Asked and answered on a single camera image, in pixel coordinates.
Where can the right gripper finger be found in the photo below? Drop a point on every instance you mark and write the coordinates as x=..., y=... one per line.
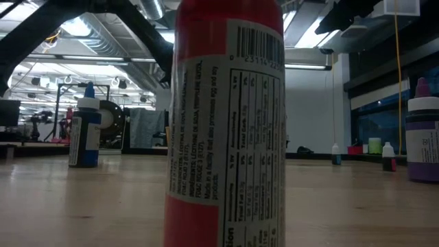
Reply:
x=343, y=15

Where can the small white-capped dropper bottle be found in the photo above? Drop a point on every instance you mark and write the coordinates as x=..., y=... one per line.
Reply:
x=336, y=159
x=389, y=164

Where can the purple food coloring bottle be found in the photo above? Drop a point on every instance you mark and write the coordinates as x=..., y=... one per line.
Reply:
x=423, y=144

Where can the red food coloring bottle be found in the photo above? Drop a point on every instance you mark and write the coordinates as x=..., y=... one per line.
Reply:
x=205, y=137

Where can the blue food coloring bottle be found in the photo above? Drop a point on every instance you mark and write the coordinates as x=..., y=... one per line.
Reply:
x=85, y=144

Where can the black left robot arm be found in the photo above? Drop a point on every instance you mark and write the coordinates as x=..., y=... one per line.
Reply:
x=27, y=41

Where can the white ceiling vent box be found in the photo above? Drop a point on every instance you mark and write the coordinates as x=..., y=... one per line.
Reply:
x=401, y=7

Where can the long ceiling light bar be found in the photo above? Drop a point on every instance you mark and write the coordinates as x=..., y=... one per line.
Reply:
x=92, y=58
x=305, y=67

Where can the dark glass window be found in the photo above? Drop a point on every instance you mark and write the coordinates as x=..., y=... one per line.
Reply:
x=377, y=123

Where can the light green tub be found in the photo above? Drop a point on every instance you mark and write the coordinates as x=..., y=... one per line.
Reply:
x=375, y=147

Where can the red box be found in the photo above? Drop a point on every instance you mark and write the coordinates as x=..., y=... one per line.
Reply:
x=355, y=150

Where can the small white cup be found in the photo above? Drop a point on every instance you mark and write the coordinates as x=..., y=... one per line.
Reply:
x=365, y=149

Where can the black bag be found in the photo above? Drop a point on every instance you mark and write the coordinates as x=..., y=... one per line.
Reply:
x=304, y=150

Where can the grey cloth cover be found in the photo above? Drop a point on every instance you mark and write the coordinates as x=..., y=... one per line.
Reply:
x=145, y=127

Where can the red equipment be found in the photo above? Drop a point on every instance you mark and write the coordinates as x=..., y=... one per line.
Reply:
x=68, y=115

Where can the wooden workbench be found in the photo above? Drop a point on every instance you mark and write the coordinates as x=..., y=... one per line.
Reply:
x=20, y=144

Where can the black monitor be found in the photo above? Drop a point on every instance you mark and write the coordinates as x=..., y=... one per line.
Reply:
x=9, y=113

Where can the black security camera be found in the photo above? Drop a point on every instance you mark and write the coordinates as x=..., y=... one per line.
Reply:
x=326, y=51

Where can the round silver ventilation duct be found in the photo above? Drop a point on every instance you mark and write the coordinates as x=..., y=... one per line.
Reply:
x=152, y=8

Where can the large silver ceiling duct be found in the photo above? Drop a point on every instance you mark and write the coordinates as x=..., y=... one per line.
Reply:
x=99, y=34

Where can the black metal rack frame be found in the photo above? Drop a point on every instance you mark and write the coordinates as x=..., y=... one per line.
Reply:
x=73, y=84

